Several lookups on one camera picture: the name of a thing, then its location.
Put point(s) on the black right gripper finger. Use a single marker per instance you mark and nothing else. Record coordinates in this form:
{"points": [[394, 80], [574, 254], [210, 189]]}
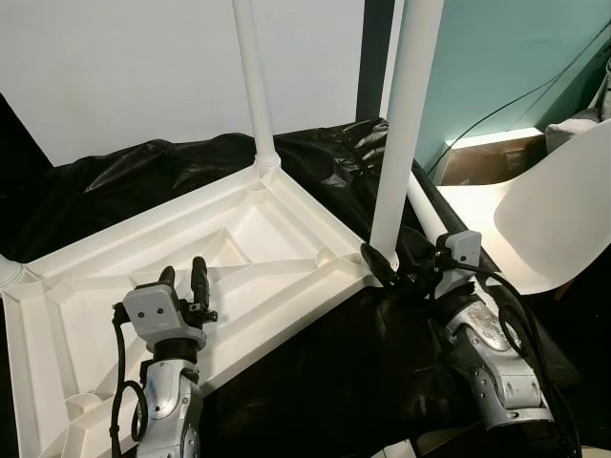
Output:
{"points": [[377, 265]]}

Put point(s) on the white plastic table top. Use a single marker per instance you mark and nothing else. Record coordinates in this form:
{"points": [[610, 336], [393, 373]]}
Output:
{"points": [[239, 258]]}

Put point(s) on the white plastic table leg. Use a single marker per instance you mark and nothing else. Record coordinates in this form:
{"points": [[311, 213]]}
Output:
{"points": [[406, 124], [253, 86], [425, 205], [8, 272]]}

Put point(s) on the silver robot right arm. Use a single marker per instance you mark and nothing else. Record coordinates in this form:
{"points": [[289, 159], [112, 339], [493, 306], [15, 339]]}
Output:
{"points": [[496, 363]]}

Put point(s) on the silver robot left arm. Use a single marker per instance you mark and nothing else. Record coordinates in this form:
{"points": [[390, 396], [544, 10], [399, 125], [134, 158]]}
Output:
{"points": [[167, 401]]}

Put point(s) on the brown cardboard box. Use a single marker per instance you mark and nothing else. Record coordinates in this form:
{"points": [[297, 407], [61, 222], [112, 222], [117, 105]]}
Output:
{"points": [[487, 162]]}

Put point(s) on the black cloth cover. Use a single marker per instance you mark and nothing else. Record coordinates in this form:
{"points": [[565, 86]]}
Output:
{"points": [[315, 382]]}

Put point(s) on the white plastic chair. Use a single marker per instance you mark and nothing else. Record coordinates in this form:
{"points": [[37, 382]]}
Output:
{"points": [[554, 210]]}

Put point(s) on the white robot body panel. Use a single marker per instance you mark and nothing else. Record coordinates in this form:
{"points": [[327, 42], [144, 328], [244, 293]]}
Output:
{"points": [[389, 450]]}

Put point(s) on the grey cushion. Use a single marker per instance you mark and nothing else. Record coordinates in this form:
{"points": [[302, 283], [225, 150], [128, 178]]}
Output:
{"points": [[573, 129]]}

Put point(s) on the white slipper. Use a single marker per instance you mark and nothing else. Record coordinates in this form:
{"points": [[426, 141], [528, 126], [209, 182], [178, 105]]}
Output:
{"points": [[598, 454]]}

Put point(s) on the white grey machine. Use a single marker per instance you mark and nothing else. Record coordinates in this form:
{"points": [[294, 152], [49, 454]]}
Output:
{"points": [[604, 91]]}

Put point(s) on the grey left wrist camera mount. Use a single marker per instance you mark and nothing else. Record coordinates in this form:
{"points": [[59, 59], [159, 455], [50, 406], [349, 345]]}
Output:
{"points": [[158, 310]]}

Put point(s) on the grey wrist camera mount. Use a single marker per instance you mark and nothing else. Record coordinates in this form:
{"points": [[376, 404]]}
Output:
{"points": [[460, 248], [158, 310]]}

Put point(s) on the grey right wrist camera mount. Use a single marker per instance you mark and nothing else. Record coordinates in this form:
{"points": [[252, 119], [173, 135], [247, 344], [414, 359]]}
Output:
{"points": [[460, 248]]}

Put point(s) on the black vertical post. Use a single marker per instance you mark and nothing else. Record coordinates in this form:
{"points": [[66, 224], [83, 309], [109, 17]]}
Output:
{"points": [[377, 57]]}

